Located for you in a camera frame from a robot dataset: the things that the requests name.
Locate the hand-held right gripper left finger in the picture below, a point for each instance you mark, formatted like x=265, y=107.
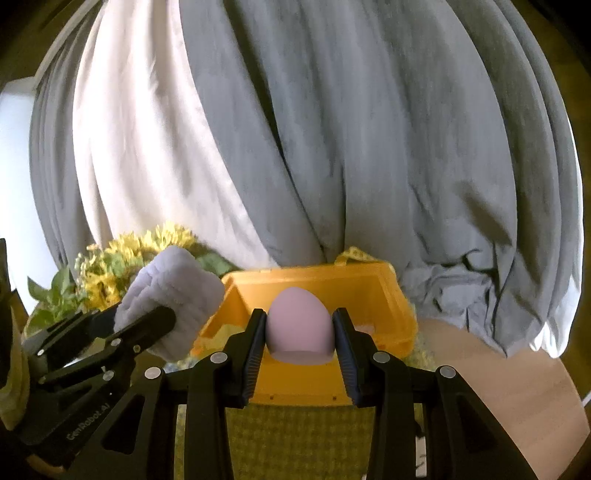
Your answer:
x=253, y=353

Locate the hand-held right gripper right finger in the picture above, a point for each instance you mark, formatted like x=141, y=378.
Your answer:
x=347, y=357

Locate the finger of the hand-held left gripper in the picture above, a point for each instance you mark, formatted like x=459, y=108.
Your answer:
x=150, y=323
x=74, y=330

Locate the pink egg-shaped sponge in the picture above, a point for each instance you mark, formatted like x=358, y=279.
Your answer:
x=300, y=323

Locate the orange plastic crate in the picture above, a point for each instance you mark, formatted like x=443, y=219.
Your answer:
x=392, y=314

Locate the green leafy plant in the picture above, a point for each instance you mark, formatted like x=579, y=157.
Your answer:
x=55, y=295

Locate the sunflower bouquet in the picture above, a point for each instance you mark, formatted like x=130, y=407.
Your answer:
x=124, y=263

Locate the yellow-green plaid blanket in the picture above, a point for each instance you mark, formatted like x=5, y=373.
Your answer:
x=295, y=438

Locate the pale pink curtain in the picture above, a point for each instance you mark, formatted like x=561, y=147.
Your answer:
x=147, y=138

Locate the grey curtain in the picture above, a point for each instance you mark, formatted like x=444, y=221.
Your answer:
x=369, y=138

